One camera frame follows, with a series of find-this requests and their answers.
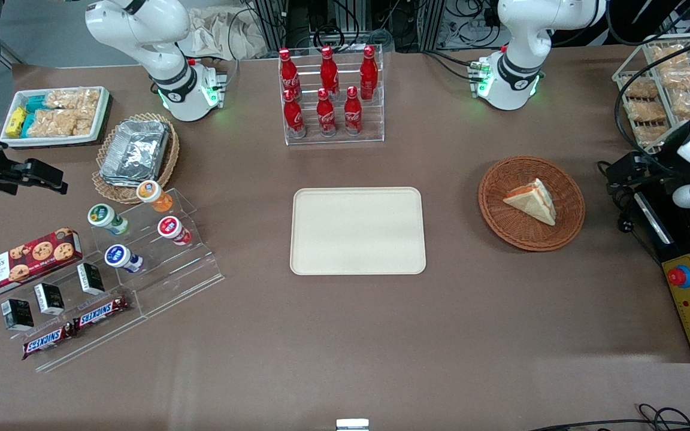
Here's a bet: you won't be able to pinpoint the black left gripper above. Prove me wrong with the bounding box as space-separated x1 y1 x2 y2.
606 119 690 193

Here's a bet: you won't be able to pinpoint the triangle sandwich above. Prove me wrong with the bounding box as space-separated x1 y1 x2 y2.
503 178 557 226

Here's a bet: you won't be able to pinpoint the white rectangular snack tray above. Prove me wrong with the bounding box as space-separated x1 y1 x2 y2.
0 86 111 148

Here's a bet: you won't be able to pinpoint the light tan wicker basket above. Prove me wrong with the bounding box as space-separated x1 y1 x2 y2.
92 113 180 205

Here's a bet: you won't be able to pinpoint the brown round wicker basket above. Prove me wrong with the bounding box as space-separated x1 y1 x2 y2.
478 156 586 252

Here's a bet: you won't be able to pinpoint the beige rectangular serving tray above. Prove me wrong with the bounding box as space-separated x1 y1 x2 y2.
290 187 427 276

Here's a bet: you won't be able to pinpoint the yellow snack packet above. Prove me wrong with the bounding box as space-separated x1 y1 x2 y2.
5 107 27 138

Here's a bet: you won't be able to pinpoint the green lid yogurt cup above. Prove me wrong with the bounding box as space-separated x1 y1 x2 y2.
87 204 130 236

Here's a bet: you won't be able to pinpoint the red Walkers cookie box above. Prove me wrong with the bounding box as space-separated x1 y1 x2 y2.
0 227 83 301

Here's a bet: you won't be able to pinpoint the stacked aluminium foil containers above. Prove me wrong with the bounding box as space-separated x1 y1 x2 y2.
99 119 171 186

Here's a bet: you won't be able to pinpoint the orange lid yogurt cup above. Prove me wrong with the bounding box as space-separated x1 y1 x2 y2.
137 180 174 213

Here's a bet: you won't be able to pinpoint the blue lid yogurt cup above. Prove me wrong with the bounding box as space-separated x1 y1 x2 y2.
104 244 144 274

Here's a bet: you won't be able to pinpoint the small black box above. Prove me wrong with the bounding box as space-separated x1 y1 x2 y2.
1 298 35 332
34 283 65 316
77 262 105 296

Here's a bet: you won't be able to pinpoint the red lid yogurt cup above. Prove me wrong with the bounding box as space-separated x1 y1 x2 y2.
158 216 193 246

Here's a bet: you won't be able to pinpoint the Snickers chocolate bar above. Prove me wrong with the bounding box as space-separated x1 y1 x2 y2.
22 323 77 360
73 296 131 330

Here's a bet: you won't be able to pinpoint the clear acrylic tiered stand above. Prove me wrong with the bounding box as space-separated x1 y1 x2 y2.
0 189 226 373

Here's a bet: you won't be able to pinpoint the beige cloth bag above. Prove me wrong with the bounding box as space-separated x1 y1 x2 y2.
177 7 268 60

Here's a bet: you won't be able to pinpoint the red cola bottle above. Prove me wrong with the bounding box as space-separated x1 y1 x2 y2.
344 86 363 136
319 45 340 99
278 48 301 99
359 45 379 101
283 89 307 139
316 88 337 138

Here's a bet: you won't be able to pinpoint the clear acrylic bottle rack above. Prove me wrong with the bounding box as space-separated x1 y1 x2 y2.
278 43 385 146

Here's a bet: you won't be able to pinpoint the black appliance power cable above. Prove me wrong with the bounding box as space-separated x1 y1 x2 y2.
597 160 664 265

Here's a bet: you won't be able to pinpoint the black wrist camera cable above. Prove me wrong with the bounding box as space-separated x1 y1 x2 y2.
613 33 690 156

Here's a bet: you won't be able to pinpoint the white wire shelf rack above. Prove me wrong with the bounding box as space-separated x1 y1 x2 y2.
612 33 690 155

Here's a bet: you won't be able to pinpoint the aluminium frame post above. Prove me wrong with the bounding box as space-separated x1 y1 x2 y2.
420 0 446 51
252 0 289 53

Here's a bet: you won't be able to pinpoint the black cable on table edge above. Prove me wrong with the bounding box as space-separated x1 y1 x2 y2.
525 404 690 431

